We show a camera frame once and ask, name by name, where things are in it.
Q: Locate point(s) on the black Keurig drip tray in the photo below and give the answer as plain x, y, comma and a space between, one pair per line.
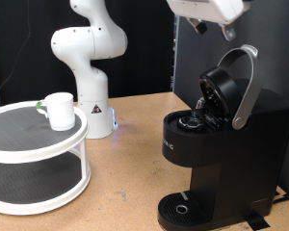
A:
170, 208

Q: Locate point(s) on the white two-tier turntable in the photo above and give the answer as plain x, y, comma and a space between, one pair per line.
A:
38, 154

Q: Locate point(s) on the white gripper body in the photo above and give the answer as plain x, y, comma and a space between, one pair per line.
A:
208, 8

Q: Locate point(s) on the white plastic mug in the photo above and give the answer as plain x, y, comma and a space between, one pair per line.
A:
61, 110

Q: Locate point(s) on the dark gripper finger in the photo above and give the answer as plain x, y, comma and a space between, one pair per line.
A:
199, 26

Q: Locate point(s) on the black Keurig coffee machine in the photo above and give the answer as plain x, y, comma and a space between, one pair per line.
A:
241, 160

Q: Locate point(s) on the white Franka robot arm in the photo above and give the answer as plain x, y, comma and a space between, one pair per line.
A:
86, 48

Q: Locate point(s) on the grey metal frame post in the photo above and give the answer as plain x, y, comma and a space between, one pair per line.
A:
176, 48

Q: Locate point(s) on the black reusable coffee pod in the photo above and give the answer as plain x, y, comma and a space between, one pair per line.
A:
191, 122

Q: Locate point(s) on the metallic gripper finger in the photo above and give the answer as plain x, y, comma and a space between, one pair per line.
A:
228, 32

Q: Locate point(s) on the black tape strip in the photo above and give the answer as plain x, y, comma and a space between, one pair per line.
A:
258, 221
284, 199

